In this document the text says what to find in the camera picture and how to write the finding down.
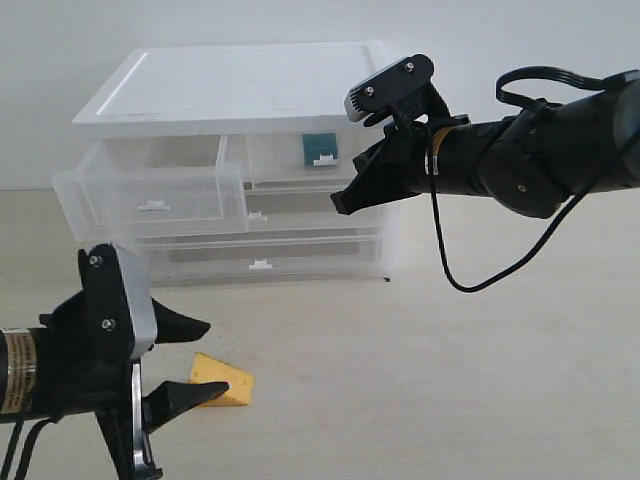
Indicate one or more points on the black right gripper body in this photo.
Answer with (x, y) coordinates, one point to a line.
(410, 165)

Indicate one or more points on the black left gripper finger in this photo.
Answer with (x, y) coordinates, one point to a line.
(172, 399)
(174, 327)

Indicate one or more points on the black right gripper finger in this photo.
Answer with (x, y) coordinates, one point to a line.
(374, 161)
(369, 191)

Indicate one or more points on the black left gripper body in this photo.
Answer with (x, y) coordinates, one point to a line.
(83, 368)

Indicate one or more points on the yellow cheese wedge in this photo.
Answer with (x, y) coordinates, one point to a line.
(207, 369)

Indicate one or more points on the white blue-labelled pill bottle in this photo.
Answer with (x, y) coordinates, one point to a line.
(320, 149)

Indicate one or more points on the clear drawer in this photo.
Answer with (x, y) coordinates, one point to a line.
(308, 210)
(267, 255)
(295, 160)
(151, 188)

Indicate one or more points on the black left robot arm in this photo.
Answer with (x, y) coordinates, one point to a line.
(19, 402)

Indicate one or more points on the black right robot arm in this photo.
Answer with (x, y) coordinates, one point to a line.
(570, 133)

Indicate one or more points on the clear bottom drawer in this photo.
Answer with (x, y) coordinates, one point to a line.
(267, 255)

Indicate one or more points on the white plastic drawer cabinet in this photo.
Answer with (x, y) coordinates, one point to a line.
(231, 90)

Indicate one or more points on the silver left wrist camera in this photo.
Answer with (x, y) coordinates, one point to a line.
(121, 324)

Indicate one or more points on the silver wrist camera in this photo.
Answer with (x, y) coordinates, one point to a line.
(402, 86)
(121, 324)

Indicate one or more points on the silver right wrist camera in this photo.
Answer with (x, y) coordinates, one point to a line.
(402, 86)

